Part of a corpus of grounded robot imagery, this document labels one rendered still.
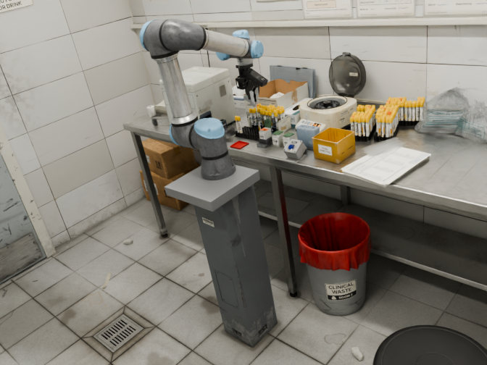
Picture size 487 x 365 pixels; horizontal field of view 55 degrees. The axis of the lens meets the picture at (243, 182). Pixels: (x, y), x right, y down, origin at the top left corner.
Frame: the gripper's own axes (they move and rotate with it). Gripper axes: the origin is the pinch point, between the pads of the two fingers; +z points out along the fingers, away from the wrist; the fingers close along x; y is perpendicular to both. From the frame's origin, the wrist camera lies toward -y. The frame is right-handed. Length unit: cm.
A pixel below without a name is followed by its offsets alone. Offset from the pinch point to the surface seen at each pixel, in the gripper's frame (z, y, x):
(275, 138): 13.1, -16.0, 6.7
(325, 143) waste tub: 9.0, -46.2, 10.2
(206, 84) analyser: -8.7, 29.7, 2.5
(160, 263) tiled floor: 105, 74, 35
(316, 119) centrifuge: 10.4, -25.1, -14.5
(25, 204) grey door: 61, 155, 73
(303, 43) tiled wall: -16, 6, -52
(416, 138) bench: 18, -71, -25
